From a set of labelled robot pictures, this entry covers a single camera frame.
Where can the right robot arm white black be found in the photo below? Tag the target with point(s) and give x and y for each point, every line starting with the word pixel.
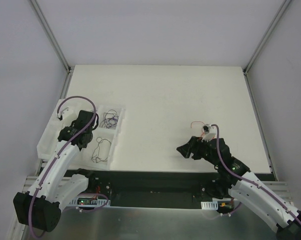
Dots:
pixel 237 181

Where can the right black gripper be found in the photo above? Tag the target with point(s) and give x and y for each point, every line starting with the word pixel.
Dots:
pixel 197 148

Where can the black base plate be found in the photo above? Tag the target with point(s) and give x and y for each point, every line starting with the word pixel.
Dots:
pixel 165 190

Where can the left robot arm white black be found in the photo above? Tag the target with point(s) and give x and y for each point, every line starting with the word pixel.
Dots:
pixel 42 204

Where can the left white cable duct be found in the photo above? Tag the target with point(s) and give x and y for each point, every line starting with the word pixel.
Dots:
pixel 89 202

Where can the right white cable duct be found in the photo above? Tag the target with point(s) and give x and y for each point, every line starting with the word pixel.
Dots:
pixel 209 205

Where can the white cable duct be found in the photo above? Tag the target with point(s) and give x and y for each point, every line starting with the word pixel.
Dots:
pixel 89 202
pixel 209 205

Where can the white compartment tray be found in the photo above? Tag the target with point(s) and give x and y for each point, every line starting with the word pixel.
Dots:
pixel 97 143

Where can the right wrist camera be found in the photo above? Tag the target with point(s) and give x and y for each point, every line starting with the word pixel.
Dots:
pixel 209 132

